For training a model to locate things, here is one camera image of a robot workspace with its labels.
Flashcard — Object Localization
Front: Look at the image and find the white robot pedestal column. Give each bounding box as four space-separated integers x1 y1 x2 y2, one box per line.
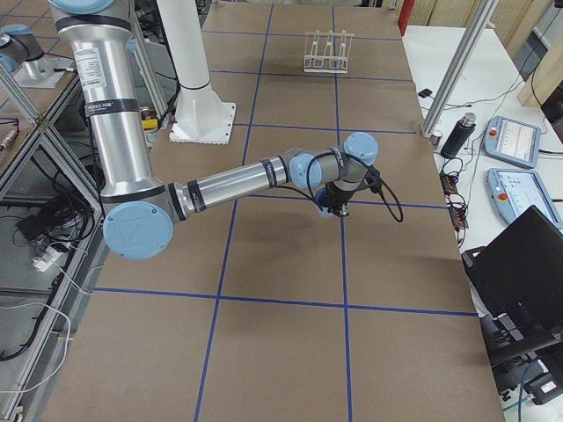
157 0 237 144

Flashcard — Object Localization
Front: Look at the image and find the small black puck device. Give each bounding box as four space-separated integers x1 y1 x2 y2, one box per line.
418 89 433 98

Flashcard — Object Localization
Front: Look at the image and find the white power adapter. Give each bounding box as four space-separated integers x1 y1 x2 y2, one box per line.
32 246 62 273

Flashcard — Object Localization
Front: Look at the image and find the small metal can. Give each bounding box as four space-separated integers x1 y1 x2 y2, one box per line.
430 130 443 145

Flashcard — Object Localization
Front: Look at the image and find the upper teach pendant tablet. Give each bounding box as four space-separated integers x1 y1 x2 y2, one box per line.
483 115 541 169

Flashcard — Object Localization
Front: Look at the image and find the black usb hub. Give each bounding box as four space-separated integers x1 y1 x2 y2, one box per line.
439 171 469 231

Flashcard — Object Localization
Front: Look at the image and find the black laptop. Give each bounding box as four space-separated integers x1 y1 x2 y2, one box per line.
462 206 562 373

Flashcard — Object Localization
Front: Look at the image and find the white wire cup holder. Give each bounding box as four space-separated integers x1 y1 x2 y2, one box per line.
303 30 355 74

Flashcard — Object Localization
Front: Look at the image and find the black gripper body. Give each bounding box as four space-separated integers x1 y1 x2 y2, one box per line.
325 182 352 217

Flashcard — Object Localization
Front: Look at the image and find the teach pendant tablet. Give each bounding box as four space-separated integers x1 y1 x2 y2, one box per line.
486 168 562 229
483 115 541 169

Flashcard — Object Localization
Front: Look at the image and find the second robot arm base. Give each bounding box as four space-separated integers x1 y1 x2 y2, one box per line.
1 24 76 89

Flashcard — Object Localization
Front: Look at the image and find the black water bottle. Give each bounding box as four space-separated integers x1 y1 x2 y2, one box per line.
440 113 476 159

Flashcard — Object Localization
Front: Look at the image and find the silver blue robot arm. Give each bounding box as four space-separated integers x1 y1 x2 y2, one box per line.
51 1 383 260

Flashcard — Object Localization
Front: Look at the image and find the aluminium frame post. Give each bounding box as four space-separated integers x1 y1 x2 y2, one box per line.
420 0 499 137

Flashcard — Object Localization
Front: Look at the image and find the lower teach pendant tablet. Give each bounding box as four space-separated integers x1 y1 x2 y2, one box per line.
486 168 562 229

